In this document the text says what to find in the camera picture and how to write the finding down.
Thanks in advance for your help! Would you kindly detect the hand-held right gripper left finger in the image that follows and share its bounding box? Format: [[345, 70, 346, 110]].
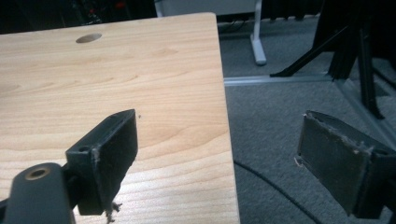
[[64, 108, 139, 217]]

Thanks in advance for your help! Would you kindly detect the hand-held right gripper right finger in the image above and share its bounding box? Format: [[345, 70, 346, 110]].
[[293, 109, 396, 219]]

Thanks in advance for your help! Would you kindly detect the black metal stand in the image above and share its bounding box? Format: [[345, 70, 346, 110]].
[[269, 0, 396, 120]]

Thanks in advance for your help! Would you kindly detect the white desk leg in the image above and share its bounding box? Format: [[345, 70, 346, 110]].
[[249, 0, 268, 66]]

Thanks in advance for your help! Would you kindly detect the white desk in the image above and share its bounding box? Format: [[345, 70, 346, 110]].
[[154, 0, 264, 18]]

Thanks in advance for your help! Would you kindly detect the black floor cable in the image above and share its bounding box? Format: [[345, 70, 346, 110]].
[[233, 160, 325, 224]]

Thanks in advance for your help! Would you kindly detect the grey floor cable cover strip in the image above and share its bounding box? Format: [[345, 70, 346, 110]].
[[223, 74, 337, 87]]

